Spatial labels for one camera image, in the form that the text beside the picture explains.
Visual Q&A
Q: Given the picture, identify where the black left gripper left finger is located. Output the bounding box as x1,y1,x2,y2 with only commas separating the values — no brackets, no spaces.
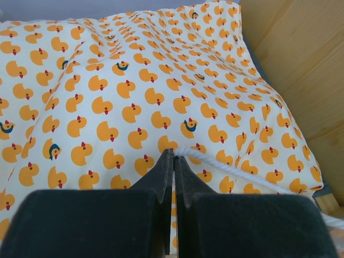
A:
1,149,174,257

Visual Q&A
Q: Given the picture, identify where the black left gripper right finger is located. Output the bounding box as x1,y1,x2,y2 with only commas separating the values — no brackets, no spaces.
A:
175,157,338,257

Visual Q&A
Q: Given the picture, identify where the duck print bed cover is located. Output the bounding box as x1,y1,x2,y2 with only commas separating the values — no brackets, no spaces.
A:
1,1,325,236

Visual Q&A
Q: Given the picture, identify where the wooden pet bed frame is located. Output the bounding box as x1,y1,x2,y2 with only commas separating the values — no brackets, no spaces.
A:
240,1,343,216

